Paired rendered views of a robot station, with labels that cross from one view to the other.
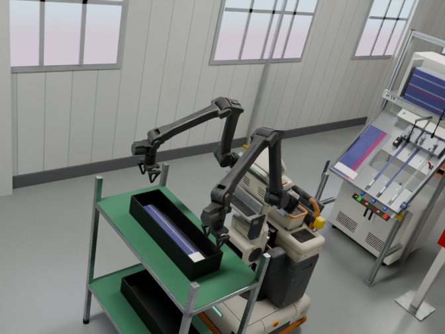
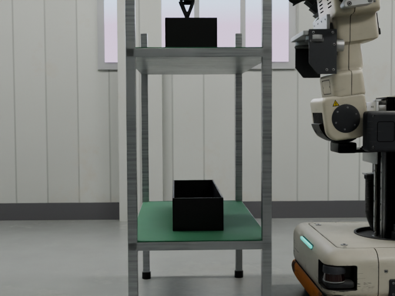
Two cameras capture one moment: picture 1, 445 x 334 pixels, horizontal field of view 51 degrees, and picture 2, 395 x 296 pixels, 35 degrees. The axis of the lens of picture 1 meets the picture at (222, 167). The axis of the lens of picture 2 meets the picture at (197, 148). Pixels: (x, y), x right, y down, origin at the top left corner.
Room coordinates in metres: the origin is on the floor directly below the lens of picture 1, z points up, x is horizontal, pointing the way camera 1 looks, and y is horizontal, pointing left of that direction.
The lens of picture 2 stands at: (0.17, -1.50, 0.75)
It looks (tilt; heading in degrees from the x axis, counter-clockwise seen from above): 3 degrees down; 44
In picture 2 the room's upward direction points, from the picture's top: straight up
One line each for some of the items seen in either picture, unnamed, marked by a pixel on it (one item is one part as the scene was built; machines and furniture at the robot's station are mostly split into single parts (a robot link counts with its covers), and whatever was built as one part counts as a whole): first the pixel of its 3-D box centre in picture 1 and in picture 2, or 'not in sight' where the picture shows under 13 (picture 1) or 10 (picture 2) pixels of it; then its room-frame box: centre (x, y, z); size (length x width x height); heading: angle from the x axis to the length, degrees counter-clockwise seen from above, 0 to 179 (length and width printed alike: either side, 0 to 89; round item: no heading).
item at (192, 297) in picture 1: (162, 293); (195, 164); (1.90, 0.16, 0.55); 0.91 x 0.46 x 1.10; 46
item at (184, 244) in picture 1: (172, 235); not in sight; (1.88, 0.17, 0.98); 0.51 x 0.07 x 0.03; 46
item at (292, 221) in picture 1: (285, 211); not in sight; (2.51, -0.46, 0.87); 0.23 x 0.15 x 0.11; 46
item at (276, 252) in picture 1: (253, 253); (354, 130); (2.27, -0.31, 0.68); 0.28 x 0.27 x 0.25; 46
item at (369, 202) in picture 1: (390, 185); not in sight; (3.66, -1.46, 0.66); 1.01 x 0.73 x 1.31; 136
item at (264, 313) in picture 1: (247, 298); (391, 264); (2.43, -0.38, 0.16); 0.67 x 0.64 x 0.25; 136
